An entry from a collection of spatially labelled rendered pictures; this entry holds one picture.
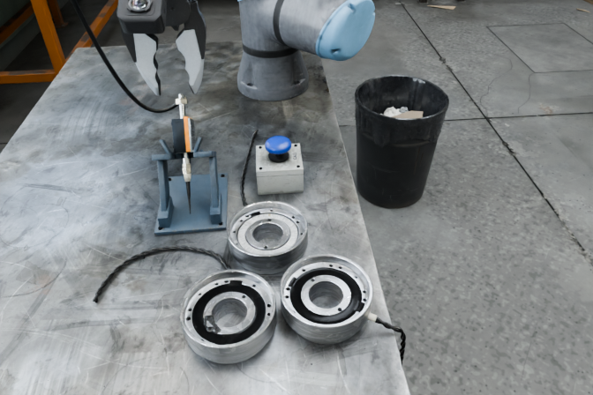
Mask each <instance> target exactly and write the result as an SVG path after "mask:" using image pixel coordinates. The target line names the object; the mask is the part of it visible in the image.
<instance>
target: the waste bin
mask: <svg viewBox="0 0 593 395"><path fill-rule="evenodd" d="M355 103H356V105H355V118H356V127H357V189H358V191H359V193H360V194H361V195H362V196H363V197H364V198H365V199H366V200H368V201H369V202H371V203H373V204H375V205H379V206H383V207H388V208H401V207H405V206H409V205H413V204H415V202H417V201H418V200H419V199H420V198H421V197H422V196H423V194H424V187H425V185H426V181H427V177H428V174H429V171H430V167H431V164H432V158H433V155H434V152H435V148H436V145H437V142H438V138H439V134H440V133H441V128H442V125H443V122H444V120H445V116H446V112H447V110H448V106H449V99H448V96H447V94H446V93H445V92H444V91H443V90H442V89H441V88H439V87H438V86H436V85H435V84H433V83H432V82H430V81H428V80H425V79H422V78H416V77H411V76H405V75H386V76H379V77H376V78H370V79H368V80H366V81H365V82H363V83H362V84H360V85H359V86H358V87H357V89H356V91H355ZM391 107H394V108H395V109H398V108H401V107H405V108H408V111H411V110H412V111H424V112H423V117H421V118H410V119H406V118H395V117H390V116H383V114H384V111H386V109H387V108H391ZM381 114H382V115H381Z"/></svg>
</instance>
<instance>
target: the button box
mask: <svg viewBox="0 0 593 395"><path fill-rule="evenodd" d="M256 174H257V185H258V195H267V194H283V193H298V192H304V169H303V162H302V155H301V149H300V144H291V149H290V150H289V151H288V152H286V153H283V154H282V156H281V157H276V156H275V155H274V154H272V153H269V152H268V151H267V150H266V148H265V146H264V145H256Z"/></svg>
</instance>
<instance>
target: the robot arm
mask: <svg viewBox="0 0 593 395"><path fill-rule="evenodd" d="M237 1H239V10H240V20H241V31H242V41H243V55H242V59H241V63H240V66H239V71H238V74H237V85H238V90H239V91H240V92H241V93H242V94H243V95H245V96H247V97H249V98H251V99H254V100H258V101H284V100H288V99H291V98H294V97H297V96H298V95H300V94H302V93H303V92H304V91H305V90H306V89H307V88H308V85H309V74H308V71H307V69H306V66H305V63H304V59H303V56H302V54H301V51H300V50H302V51H304V52H307V53H311V54H314V55H316V56H319V57H320V58H324V59H332V60H335V61H345V60H348V59H350V58H351V57H353V56H354V55H355V54H356V53H357V52H358V51H359V50H360V49H361V48H362V47H363V46H364V44H365V43H366V41H367V40H368V38H369V36H370V33H371V31H372V27H373V24H374V19H375V12H374V11H375V7H374V3H373V1H372V0H237ZM116 14H117V16H118V19H119V22H120V25H121V31H122V36H123V39H124V43H125V45H126V47H127V48H128V50H129V52H130V54H131V58H132V60H133V62H134V63H135V64H136V65H137V67H138V69H139V72H140V74H141V76H142V77H143V79H144V80H145V81H146V83H147V84H148V86H149V87H150V88H151V89H152V91H153V92H154V93H155V94H156V95H158V96H161V81H160V79H159V77H158V73H157V70H158V63H157V61H156V59H155V54H156V51H157V49H158V38H157V36H156V35H154V34H162V33H163V32H164V30H165V26H171V27H172V28H173V29H174V30H175V31H178V29H179V26H180V25H182V24H184V29H183V30H182V31H181V32H180V33H179V34H178V35H177V37H176V46H177V48H178V50H179V52H180V53H181V54H182V55H183V56H184V59H185V67H184V68H185V69H186V71H187V73H188V74H189V86H190V88H191V90H192V92H193V93H197V92H198V90H199V87H200V84H201V81H202V77H203V69H204V60H205V48H206V21H205V18H204V16H203V14H202V13H201V12H200V10H199V7H198V1H197V0H118V6H117V13H116Z"/></svg>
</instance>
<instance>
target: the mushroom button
mask: <svg viewBox="0 0 593 395"><path fill-rule="evenodd" d="M265 148H266V150H267V151H268V152H269V153H272V154H274V155H275V156H276V157H281V156H282V154H283V153H286V152H288V151H289V150H290V149H291V142H290V140H289V139H288V138H286V137H283V136H274V137H271V138H269V139H268V140H267V141H266V143H265Z"/></svg>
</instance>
